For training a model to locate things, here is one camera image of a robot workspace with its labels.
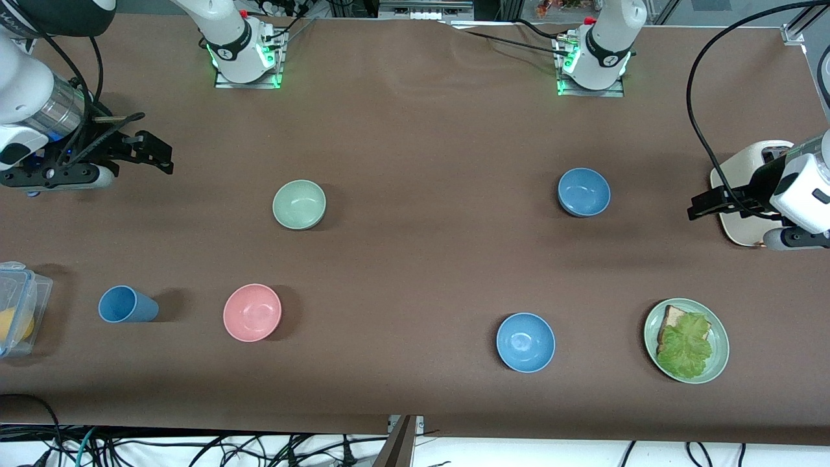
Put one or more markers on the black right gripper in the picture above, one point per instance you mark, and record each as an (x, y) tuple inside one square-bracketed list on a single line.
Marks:
[(98, 141)]

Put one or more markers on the pale green bowl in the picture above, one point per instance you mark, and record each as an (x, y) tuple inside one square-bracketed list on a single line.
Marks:
[(298, 204)]

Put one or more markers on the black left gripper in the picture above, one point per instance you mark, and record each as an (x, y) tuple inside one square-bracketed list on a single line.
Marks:
[(762, 178)]

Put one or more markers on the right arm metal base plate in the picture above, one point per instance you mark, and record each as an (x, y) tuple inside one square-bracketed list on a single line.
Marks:
[(249, 85)]

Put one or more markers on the green lettuce leaf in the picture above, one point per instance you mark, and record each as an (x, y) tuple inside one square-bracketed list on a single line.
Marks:
[(684, 347)]

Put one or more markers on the bright blue bowl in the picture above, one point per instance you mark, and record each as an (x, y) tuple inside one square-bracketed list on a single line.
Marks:
[(525, 342)]

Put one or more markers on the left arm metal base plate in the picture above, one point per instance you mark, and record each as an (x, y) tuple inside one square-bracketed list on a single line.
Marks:
[(593, 93)]

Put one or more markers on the small metal bracket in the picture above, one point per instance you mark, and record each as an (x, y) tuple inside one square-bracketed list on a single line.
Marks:
[(420, 423)]

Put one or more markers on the cream white toaster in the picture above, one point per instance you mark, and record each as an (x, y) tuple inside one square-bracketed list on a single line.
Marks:
[(746, 162)]

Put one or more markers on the white power strip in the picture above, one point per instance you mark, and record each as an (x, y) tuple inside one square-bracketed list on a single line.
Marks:
[(282, 8)]

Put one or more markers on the yellow fruit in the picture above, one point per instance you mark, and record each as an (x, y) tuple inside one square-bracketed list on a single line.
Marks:
[(16, 327)]

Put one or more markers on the aluminium corner profile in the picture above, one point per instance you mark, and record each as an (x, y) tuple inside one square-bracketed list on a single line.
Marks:
[(794, 32)]

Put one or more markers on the blue plastic cup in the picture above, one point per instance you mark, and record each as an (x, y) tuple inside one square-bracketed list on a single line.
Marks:
[(126, 305)]

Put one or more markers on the pale green plate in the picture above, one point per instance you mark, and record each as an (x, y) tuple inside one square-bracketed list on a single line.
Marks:
[(720, 350)]

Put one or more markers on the clear plastic food container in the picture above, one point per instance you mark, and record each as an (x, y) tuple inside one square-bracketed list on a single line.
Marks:
[(23, 285)]

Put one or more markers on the toast bread slice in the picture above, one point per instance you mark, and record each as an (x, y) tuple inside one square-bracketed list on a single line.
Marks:
[(674, 316)]

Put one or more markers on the brown mounting post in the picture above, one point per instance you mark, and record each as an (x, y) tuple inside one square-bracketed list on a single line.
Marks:
[(399, 447)]

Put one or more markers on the brown table cover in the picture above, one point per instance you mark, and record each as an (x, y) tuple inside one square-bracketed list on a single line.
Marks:
[(415, 130)]

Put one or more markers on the pink bowl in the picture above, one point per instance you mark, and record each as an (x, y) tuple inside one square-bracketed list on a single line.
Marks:
[(251, 312)]

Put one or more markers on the dusty blue bowl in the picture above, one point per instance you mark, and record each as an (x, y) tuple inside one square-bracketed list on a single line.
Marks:
[(583, 192)]

